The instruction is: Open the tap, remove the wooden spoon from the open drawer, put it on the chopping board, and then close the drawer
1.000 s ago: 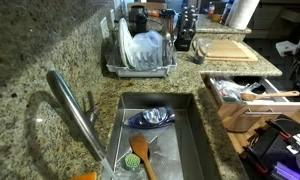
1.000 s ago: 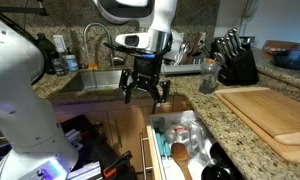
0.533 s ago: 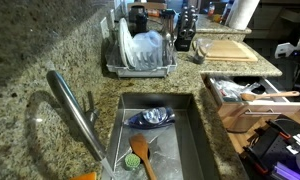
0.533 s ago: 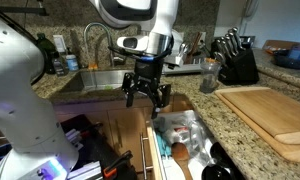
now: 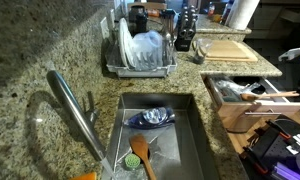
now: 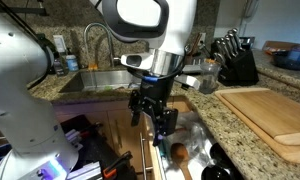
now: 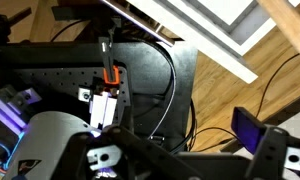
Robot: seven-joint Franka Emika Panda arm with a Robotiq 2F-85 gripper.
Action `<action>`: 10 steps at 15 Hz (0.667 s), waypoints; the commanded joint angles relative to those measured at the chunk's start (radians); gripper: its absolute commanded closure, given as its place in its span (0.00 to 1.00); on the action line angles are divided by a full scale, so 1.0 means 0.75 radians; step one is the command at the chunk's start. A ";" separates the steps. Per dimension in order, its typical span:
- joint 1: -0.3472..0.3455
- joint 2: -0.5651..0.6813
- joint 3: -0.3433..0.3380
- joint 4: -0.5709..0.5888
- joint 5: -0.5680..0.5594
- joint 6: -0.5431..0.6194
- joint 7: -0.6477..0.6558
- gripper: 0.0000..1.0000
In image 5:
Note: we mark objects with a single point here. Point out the large wooden cutting board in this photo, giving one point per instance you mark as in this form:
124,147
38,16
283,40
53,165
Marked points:
246,57

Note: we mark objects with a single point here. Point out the wooden spoon with wide bowl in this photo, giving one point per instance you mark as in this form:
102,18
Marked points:
140,146

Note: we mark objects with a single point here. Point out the black drinking bottle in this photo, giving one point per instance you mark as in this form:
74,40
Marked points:
139,20

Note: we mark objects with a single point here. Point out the small wooden cutting board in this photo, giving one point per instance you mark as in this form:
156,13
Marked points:
226,49

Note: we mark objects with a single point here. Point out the blue glass dish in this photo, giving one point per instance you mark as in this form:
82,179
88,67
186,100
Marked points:
150,117

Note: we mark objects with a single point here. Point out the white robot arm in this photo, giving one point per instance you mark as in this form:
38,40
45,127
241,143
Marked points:
291,54

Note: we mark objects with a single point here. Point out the wooden kitchen drawer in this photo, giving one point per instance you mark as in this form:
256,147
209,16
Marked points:
256,110

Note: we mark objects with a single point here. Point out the white wall outlet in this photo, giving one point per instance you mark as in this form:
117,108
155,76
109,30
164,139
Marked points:
104,27

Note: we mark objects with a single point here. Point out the white paper towel roll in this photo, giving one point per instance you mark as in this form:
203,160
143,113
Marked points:
241,13

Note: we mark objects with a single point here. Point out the green spiky scrubber ball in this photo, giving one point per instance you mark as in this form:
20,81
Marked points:
132,161

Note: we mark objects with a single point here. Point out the clear plastic bag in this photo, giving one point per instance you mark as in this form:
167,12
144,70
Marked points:
231,88

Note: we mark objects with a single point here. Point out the black knife block with knives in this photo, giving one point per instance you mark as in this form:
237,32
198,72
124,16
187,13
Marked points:
185,33

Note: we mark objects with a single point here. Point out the steel cutlery bunch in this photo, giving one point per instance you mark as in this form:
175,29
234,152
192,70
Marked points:
169,36

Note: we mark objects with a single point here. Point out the stainless steel sink basin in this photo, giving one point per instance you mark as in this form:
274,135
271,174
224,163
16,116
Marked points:
183,150

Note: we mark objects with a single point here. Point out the grey dish rack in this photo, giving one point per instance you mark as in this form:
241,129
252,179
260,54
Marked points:
140,71

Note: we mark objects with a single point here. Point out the orange sponge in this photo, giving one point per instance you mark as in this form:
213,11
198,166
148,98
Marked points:
85,176

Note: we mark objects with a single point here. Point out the black robot cart with clamps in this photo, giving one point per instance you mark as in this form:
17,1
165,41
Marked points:
276,150

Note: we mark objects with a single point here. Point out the stainless steel tap spout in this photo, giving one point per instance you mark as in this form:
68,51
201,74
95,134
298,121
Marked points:
73,106

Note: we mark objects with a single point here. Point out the clear glass jar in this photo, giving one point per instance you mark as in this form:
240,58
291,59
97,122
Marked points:
200,51

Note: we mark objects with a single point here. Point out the white plate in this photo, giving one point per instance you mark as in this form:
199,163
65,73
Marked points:
124,43

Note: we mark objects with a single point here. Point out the clear plastic container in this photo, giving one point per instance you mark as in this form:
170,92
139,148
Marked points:
146,50

